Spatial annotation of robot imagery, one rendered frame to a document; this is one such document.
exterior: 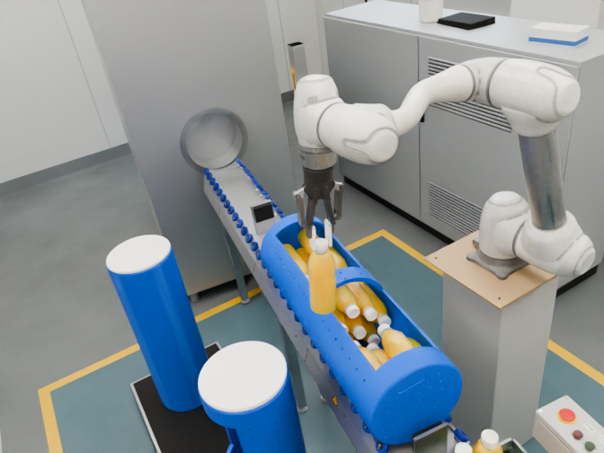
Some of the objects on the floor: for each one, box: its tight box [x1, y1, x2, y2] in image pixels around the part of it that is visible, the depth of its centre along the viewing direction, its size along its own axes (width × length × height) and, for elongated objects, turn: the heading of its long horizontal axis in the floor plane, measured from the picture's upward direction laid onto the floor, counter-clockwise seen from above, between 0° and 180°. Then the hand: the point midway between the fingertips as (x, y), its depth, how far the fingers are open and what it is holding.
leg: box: [222, 223, 250, 305], centre depth 338 cm, size 6×6×63 cm
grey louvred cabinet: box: [324, 0, 604, 298], centre depth 366 cm, size 54×215×145 cm, turn 42°
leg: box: [278, 318, 307, 413], centre depth 259 cm, size 6×6×63 cm
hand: (320, 235), depth 139 cm, fingers closed on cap, 4 cm apart
